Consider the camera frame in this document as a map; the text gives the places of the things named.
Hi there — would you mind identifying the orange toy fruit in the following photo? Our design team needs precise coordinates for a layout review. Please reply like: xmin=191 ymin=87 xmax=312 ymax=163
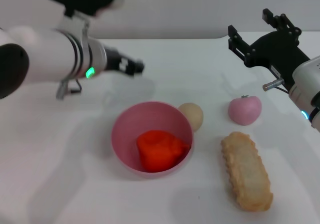
xmin=136 ymin=130 xmax=191 ymax=173

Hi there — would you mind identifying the pink toy peach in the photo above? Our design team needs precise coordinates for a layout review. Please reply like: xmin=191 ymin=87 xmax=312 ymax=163
xmin=227 ymin=95 xmax=263 ymax=126

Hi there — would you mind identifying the golden toast slice toy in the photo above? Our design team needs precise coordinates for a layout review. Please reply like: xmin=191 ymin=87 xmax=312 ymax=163
xmin=220 ymin=131 xmax=274 ymax=212

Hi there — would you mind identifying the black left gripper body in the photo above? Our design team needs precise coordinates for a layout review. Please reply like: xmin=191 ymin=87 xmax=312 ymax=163
xmin=104 ymin=46 xmax=131 ymax=76

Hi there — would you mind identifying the pink plastic bowl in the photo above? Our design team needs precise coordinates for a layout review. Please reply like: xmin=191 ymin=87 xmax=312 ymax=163
xmin=111 ymin=101 xmax=195 ymax=179

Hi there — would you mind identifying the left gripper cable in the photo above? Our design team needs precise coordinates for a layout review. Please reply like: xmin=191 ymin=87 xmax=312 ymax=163
xmin=56 ymin=78 xmax=83 ymax=100

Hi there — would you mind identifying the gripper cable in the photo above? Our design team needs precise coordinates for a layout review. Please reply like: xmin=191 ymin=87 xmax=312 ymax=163
xmin=262 ymin=78 xmax=290 ymax=94
xmin=56 ymin=78 xmax=83 ymax=100

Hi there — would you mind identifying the beige round toy bun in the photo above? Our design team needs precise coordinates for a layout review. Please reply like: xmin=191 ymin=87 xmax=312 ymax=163
xmin=177 ymin=102 xmax=204 ymax=132

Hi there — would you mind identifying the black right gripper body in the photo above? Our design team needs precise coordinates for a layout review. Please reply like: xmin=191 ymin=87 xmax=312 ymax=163
xmin=243 ymin=30 xmax=311 ymax=90

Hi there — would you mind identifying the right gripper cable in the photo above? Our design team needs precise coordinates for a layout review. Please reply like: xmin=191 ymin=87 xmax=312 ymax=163
xmin=262 ymin=78 xmax=290 ymax=94

